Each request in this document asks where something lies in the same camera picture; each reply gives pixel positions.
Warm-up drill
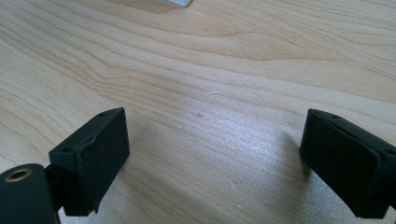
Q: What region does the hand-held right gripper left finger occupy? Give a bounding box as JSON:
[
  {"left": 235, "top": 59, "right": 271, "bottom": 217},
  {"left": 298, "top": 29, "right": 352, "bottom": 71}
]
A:
[{"left": 45, "top": 106, "right": 131, "bottom": 217}]

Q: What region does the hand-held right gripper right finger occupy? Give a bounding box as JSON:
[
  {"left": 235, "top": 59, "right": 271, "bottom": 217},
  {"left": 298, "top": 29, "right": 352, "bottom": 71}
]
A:
[{"left": 299, "top": 108, "right": 396, "bottom": 219}]

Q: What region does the small white object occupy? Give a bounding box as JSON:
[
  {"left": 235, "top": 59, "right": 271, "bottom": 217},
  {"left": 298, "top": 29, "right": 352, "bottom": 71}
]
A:
[{"left": 166, "top": 0, "right": 193, "bottom": 7}]

